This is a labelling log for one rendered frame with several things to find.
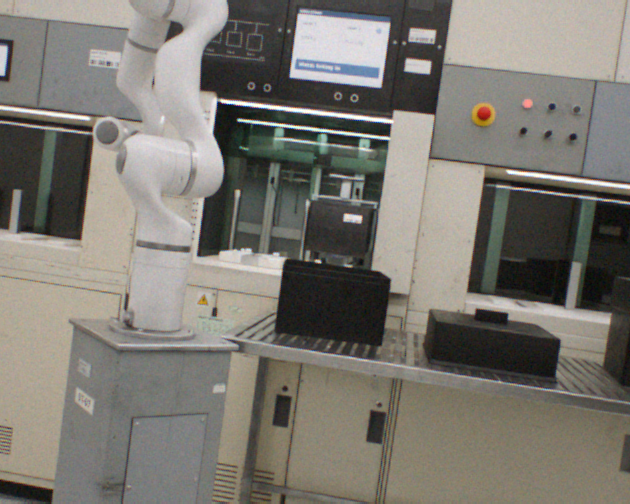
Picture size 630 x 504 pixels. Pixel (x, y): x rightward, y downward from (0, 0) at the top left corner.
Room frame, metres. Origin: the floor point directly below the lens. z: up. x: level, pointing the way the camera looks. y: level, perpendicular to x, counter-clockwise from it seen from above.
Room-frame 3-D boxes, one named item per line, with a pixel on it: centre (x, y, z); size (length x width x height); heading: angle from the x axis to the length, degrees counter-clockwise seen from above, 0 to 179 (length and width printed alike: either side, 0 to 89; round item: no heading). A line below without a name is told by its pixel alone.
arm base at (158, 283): (1.66, 0.32, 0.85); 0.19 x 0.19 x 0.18
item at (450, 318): (1.87, -0.47, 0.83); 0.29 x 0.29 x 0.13; 85
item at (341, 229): (2.73, -0.10, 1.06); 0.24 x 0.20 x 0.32; 83
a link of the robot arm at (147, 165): (1.65, 0.35, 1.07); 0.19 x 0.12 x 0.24; 122
